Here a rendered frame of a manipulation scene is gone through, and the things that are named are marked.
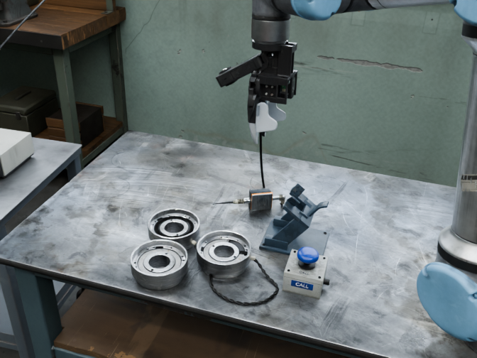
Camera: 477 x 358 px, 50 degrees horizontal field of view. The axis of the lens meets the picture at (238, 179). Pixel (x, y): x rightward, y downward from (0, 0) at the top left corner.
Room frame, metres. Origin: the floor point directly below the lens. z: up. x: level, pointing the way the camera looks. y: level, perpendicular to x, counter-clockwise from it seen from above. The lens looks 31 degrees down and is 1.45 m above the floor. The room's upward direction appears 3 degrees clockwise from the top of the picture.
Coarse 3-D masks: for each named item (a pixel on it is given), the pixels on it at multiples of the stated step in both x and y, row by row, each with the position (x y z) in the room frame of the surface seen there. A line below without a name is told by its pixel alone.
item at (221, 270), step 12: (204, 240) 0.80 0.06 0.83; (240, 240) 0.81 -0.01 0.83; (216, 252) 0.78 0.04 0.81; (228, 252) 0.79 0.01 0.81; (204, 264) 0.73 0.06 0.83; (216, 264) 0.72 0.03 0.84; (228, 264) 0.72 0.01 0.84; (240, 264) 0.73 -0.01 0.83; (216, 276) 0.72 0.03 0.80; (228, 276) 0.72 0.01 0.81
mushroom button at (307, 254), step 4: (300, 248) 0.74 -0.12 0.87; (304, 248) 0.73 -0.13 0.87; (308, 248) 0.73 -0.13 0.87; (312, 248) 0.74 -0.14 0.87; (300, 252) 0.72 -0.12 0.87; (304, 252) 0.72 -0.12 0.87; (308, 252) 0.72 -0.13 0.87; (312, 252) 0.72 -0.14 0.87; (316, 252) 0.72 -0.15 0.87; (300, 256) 0.71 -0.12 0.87; (304, 256) 0.71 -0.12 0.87; (308, 256) 0.71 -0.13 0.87; (312, 256) 0.71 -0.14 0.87; (316, 256) 0.71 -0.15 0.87; (300, 260) 0.71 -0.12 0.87; (304, 260) 0.71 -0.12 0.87; (308, 260) 0.71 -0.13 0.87; (312, 260) 0.71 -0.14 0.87; (316, 260) 0.71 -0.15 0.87; (308, 264) 0.72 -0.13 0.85
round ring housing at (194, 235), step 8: (176, 208) 0.89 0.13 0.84; (152, 216) 0.86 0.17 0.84; (160, 216) 0.88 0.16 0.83; (168, 216) 0.88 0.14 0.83; (192, 216) 0.87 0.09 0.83; (152, 224) 0.85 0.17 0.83; (168, 224) 0.85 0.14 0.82; (176, 224) 0.86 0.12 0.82; (184, 224) 0.85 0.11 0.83; (152, 232) 0.80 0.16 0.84; (168, 232) 0.82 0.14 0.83; (176, 232) 0.86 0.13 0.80; (184, 232) 0.82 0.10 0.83; (192, 232) 0.81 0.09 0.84; (176, 240) 0.79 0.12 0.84; (184, 240) 0.79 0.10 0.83; (192, 240) 0.81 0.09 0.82
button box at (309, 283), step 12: (288, 264) 0.72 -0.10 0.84; (300, 264) 0.72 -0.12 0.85; (312, 264) 0.72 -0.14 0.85; (324, 264) 0.73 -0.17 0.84; (288, 276) 0.70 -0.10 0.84; (300, 276) 0.69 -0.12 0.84; (312, 276) 0.69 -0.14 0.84; (324, 276) 0.73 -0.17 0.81; (288, 288) 0.70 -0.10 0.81; (300, 288) 0.69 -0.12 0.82; (312, 288) 0.68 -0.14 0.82
